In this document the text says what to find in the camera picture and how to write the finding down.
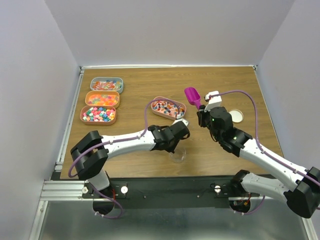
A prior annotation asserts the clear plastic jar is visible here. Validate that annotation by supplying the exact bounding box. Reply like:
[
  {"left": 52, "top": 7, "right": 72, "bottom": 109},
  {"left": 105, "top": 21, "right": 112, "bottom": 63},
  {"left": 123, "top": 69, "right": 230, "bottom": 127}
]
[{"left": 169, "top": 146, "right": 187, "bottom": 163}]

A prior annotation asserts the pink tray of lollipops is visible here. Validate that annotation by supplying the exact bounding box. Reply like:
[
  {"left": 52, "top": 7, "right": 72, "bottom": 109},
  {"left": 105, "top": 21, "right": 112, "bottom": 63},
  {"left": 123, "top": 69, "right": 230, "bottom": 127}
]
[{"left": 150, "top": 96, "right": 187, "bottom": 121}]

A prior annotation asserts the magenta plastic scoop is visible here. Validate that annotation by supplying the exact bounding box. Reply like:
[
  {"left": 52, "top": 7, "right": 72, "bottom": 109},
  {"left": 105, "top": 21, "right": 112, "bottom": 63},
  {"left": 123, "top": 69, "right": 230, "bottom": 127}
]
[{"left": 184, "top": 87, "right": 204, "bottom": 112}]

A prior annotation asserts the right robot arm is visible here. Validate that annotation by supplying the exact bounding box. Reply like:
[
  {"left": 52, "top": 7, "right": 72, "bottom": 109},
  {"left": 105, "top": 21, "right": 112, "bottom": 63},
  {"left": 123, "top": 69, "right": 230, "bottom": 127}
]
[{"left": 196, "top": 105, "right": 320, "bottom": 219}]

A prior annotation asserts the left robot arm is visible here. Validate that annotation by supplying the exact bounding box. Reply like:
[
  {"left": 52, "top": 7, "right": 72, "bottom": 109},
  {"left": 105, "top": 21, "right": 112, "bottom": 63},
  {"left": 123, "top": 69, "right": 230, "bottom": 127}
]
[{"left": 68, "top": 118, "right": 190, "bottom": 198}]

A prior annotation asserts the pink tray of wrapped candies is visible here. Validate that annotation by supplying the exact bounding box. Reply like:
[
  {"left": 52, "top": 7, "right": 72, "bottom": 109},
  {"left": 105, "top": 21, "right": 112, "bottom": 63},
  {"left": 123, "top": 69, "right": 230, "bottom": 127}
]
[{"left": 79, "top": 105, "right": 117, "bottom": 126}]

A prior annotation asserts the white jar lid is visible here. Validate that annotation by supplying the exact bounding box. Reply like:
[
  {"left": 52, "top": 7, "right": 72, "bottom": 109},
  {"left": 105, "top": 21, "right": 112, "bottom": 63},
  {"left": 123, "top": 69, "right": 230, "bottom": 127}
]
[{"left": 228, "top": 109, "right": 244, "bottom": 123}]

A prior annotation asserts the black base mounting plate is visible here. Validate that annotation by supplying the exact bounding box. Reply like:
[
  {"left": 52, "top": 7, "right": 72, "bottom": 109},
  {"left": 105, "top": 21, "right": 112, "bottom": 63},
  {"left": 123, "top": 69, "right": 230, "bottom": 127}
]
[{"left": 82, "top": 175, "right": 261, "bottom": 210}]

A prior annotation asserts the orange tray of gummies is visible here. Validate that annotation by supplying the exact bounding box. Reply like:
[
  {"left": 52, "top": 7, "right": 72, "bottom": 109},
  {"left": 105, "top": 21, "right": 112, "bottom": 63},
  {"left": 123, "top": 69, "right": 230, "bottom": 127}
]
[{"left": 84, "top": 90, "right": 120, "bottom": 108}]

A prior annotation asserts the grey tray of candy sticks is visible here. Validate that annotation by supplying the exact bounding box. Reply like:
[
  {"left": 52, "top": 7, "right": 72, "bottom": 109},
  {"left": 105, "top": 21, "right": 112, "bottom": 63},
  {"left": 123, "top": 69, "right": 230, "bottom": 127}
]
[{"left": 90, "top": 77, "right": 124, "bottom": 94}]

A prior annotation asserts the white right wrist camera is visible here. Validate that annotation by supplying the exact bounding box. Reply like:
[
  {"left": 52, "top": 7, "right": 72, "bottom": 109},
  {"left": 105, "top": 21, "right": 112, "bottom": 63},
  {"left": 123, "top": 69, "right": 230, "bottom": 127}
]
[{"left": 204, "top": 91, "right": 222, "bottom": 112}]

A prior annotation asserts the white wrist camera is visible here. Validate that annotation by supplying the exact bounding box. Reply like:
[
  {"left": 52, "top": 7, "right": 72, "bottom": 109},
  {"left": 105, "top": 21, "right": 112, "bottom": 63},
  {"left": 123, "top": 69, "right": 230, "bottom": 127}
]
[
  {"left": 204, "top": 91, "right": 222, "bottom": 112},
  {"left": 173, "top": 118, "right": 189, "bottom": 127}
]

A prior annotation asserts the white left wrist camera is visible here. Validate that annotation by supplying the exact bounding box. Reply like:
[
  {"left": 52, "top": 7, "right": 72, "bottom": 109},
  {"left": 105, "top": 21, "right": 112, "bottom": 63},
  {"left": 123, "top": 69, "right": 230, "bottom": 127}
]
[{"left": 173, "top": 118, "right": 189, "bottom": 127}]

